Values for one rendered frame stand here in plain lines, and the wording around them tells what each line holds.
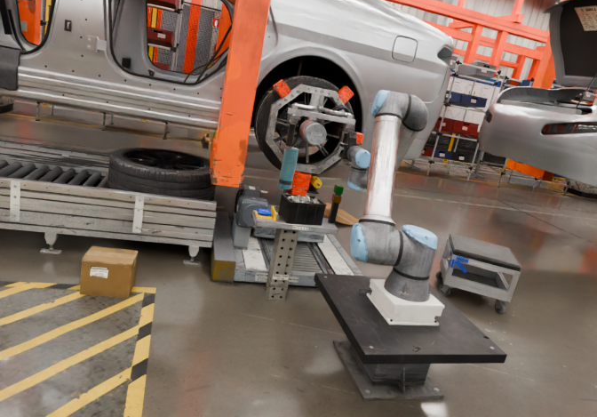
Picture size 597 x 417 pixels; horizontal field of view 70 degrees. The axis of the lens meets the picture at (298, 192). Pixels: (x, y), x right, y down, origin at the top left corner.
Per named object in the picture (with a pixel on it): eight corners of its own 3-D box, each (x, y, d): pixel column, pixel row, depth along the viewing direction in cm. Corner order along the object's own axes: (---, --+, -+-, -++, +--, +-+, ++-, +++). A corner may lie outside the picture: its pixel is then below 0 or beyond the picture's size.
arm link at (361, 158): (354, 168, 226) (358, 149, 223) (346, 163, 238) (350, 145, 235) (370, 170, 228) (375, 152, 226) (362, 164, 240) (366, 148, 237)
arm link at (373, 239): (397, 266, 166) (415, 88, 181) (354, 260, 165) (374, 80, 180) (386, 266, 181) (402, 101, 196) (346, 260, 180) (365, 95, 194)
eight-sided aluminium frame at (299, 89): (338, 175, 292) (356, 94, 278) (341, 177, 286) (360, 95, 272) (260, 164, 278) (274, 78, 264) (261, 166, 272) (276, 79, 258)
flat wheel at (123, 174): (197, 181, 323) (201, 151, 317) (227, 212, 269) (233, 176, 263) (101, 177, 289) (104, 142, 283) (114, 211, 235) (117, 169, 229)
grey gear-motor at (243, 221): (253, 228, 304) (261, 181, 295) (261, 253, 265) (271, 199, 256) (227, 226, 300) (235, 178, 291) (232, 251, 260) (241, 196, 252)
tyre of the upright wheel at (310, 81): (310, 186, 317) (362, 110, 309) (318, 195, 295) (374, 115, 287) (234, 138, 295) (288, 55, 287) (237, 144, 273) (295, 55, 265)
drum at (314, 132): (316, 141, 282) (321, 120, 278) (325, 148, 262) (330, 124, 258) (296, 138, 278) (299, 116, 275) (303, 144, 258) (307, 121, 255)
